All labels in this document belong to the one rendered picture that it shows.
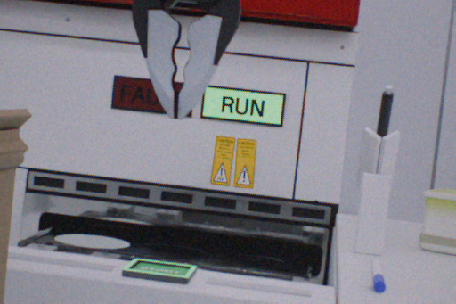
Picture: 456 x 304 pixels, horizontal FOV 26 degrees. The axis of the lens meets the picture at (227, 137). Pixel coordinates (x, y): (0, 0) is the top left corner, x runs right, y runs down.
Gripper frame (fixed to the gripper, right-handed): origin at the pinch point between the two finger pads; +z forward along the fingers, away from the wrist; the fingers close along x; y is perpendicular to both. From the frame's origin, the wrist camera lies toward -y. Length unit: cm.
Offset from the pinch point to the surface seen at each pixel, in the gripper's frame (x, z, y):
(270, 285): -9.4, 14.7, 2.3
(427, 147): -41, 10, 207
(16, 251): 13.4, 14.7, 2.8
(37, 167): 28, 13, 59
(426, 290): -23.1, 14.2, 6.7
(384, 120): -18.5, -0.1, 22.3
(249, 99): -1, 0, 58
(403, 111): -34, 0, 207
